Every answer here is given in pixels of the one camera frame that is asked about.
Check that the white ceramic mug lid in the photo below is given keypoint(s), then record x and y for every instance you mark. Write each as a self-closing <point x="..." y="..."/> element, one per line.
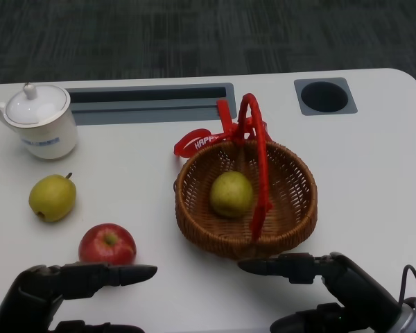
<point x="38" y="104"/>

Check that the red apple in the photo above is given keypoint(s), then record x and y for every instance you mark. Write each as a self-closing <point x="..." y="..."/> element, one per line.
<point x="105" y="248"/>

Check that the red printed ribbon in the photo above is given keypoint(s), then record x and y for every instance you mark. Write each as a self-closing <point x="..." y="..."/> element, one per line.
<point x="190" y="143"/>

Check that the white ceramic mug blue print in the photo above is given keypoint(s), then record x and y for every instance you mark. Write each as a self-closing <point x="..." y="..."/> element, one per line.
<point x="48" y="138"/>

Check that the grey table cup holder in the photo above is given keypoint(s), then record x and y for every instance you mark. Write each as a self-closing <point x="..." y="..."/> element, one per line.
<point x="324" y="97"/>

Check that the grey long table tray slot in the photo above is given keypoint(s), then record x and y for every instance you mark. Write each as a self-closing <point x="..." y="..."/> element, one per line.
<point x="142" y="105"/>

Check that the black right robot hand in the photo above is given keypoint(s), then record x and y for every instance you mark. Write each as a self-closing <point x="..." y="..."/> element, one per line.
<point x="357" y="288"/>

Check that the yellow-green pear with stem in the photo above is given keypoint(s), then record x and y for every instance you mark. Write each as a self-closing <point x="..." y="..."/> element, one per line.
<point x="52" y="197"/>

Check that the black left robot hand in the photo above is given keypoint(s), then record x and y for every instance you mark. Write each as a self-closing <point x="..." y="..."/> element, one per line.
<point x="38" y="284"/>

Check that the round yellow-green pear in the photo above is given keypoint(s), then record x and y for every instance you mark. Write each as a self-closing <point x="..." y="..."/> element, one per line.
<point x="230" y="194"/>

